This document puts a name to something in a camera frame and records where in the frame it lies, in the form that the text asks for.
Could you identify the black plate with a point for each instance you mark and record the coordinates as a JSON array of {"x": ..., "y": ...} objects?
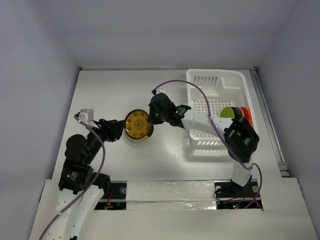
[{"x": 237, "y": 111}]

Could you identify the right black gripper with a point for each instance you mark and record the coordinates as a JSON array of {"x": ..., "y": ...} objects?
[{"x": 158, "y": 110}]

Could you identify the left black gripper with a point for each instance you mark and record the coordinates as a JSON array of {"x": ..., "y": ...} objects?
[{"x": 110, "y": 128}]

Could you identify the lime green plate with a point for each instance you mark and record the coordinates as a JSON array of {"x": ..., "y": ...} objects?
[{"x": 227, "y": 112}]

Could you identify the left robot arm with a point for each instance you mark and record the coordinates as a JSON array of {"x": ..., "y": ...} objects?
[{"x": 82, "y": 184}]

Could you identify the yellow brown patterned plate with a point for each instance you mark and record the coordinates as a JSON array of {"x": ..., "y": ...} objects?
[{"x": 137, "y": 125}]

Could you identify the white plastic dish rack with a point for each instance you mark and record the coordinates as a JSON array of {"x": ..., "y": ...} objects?
[{"x": 223, "y": 88}]

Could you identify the silver foil tape strip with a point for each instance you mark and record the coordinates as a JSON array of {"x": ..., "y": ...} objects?
[{"x": 180, "y": 195}]

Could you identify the cream plate with flower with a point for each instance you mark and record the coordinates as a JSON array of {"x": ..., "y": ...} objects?
[{"x": 137, "y": 138}]

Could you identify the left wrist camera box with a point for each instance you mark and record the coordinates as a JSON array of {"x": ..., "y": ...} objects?
[{"x": 85, "y": 115}]

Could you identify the aluminium rail at right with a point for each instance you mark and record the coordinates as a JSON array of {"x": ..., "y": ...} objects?
[{"x": 282, "y": 165}]

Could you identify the orange plate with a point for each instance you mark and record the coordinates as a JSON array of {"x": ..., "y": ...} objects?
[{"x": 247, "y": 114}]

